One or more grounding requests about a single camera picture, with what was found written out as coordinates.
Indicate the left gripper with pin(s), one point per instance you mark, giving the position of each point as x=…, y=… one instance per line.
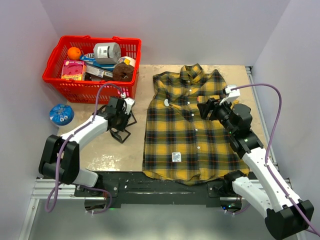
x=122, y=126

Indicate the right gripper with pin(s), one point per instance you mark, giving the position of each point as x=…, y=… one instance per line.
x=204, y=108

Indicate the round green white brooch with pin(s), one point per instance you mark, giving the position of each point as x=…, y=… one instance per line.
x=166, y=102

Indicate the yellow plaid shirt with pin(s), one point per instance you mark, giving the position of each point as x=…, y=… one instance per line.
x=178, y=144

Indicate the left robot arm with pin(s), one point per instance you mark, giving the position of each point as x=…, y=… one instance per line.
x=60, y=158

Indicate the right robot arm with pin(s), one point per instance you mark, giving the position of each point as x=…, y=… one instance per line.
x=284, y=212

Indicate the brown chocolate donut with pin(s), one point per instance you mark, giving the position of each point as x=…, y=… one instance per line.
x=123, y=72

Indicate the white paper cup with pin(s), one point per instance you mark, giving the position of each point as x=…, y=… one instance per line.
x=127, y=61

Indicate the blue white flat box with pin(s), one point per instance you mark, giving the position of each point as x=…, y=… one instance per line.
x=95, y=68

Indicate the blue lidded plastic tub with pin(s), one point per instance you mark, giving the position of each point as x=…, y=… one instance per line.
x=61, y=115

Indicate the red plastic shopping basket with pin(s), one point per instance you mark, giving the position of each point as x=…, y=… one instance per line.
x=85, y=91

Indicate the grey cylindrical can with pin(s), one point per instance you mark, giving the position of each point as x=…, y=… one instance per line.
x=107, y=53

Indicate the pink snack box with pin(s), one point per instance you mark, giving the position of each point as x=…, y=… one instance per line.
x=73, y=70

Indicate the orange fruit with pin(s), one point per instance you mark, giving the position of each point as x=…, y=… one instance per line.
x=74, y=53

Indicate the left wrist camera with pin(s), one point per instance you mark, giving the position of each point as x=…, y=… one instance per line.
x=128, y=103

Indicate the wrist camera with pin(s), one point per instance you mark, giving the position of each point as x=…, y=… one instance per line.
x=128, y=103
x=231, y=93

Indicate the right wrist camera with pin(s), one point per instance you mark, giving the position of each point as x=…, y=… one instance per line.
x=231, y=93

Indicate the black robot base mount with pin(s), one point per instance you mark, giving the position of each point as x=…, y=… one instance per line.
x=135, y=188

